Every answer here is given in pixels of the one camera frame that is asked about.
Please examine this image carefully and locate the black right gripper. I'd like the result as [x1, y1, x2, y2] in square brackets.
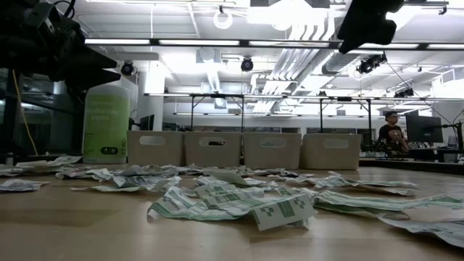
[336, 0, 405, 54]

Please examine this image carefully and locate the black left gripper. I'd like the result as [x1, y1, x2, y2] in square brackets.
[21, 0, 123, 92]

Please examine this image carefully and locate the green wipes canister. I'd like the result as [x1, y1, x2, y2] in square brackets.
[82, 83, 131, 165]

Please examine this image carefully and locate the black framed workbench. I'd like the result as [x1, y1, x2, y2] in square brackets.
[318, 96, 373, 146]
[189, 93, 245, 133]

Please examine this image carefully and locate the small black monitor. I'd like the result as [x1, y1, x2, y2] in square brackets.
[139, 114, 155, 131]

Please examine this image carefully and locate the person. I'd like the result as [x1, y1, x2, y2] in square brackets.
[377, 110, 410, 155]

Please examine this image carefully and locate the light grey plastic bin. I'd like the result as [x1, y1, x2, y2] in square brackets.
[127, 130, 185, 167]
[243, 132, 302, 170]
[302, 133, 362, 170]
[183, 130, 244, 168]

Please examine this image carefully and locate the black computer monitor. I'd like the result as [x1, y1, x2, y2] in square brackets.
[405, 115, 444, 144]

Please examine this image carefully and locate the overhead LED light bar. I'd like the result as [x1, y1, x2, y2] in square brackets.
[83, 37, 464, 51]

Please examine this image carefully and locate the silver ventilation duct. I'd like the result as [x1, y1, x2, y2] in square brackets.
[270, 0, 367, 83]

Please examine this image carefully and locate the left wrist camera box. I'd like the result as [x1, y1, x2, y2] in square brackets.
[34, 1, 62, 29]

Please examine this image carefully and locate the yellow hanging cord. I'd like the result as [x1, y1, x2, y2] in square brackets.
[12, 70, 39, 157]

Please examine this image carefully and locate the white ring lamp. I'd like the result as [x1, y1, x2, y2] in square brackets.
[212, 5, 234, 30]

